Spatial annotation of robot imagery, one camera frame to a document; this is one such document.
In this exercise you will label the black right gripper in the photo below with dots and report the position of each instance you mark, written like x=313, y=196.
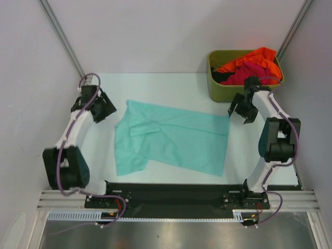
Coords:
x=244, y=109

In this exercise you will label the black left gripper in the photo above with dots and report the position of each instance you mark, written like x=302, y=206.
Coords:
x=109, y=108

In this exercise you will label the teal t shirt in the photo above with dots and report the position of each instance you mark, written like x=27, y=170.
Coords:
x=183, y=138

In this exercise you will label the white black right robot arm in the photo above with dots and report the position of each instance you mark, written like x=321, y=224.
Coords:
x=279, y=140

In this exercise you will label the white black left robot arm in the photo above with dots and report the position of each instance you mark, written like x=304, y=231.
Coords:
x=64, y=163

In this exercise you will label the olive green plastic bin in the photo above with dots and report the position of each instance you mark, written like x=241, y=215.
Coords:
x=223, y=93

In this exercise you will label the magenta t shirt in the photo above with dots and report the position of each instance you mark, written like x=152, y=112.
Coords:
x=247, y=69

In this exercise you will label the black garment in bin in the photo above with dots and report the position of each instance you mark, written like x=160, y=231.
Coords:
x=220, y=78

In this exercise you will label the orange t shirt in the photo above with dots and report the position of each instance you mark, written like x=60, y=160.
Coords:
x=263, y=57

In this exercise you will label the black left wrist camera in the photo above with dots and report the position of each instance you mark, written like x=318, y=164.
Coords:
x=87, y=92

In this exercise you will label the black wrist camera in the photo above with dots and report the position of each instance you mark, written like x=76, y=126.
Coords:
x=251, y=81
x=87, y=92

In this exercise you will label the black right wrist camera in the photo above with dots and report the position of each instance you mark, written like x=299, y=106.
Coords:
x=251, y=81

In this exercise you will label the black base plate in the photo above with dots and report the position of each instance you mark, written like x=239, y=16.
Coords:
x=178, y=201

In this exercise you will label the white slotted cable duct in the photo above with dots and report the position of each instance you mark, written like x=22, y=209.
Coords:
x=100, y=216

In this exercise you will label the aluminium front rail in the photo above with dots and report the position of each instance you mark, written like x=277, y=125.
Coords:
x=293, y=201

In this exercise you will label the aluminium corner post right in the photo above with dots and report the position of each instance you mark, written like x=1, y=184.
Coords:
x=293, y=28

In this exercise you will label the aluminium corner post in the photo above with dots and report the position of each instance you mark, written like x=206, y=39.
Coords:
x=293, y=28
x=59, y=32

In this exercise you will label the aluminium corner post left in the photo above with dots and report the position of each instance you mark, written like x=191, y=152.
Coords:
x=59, y=32

